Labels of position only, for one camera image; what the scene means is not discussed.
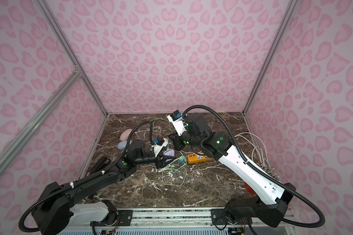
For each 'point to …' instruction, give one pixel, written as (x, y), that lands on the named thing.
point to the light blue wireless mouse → (122, 145)
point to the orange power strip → (193, 158)
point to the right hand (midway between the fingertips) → (169, 137)
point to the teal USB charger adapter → (180, 162)
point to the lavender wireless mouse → (168, 152)
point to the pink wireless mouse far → (125, 134)
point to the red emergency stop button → (249, 189)
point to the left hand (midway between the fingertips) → (174, 155)
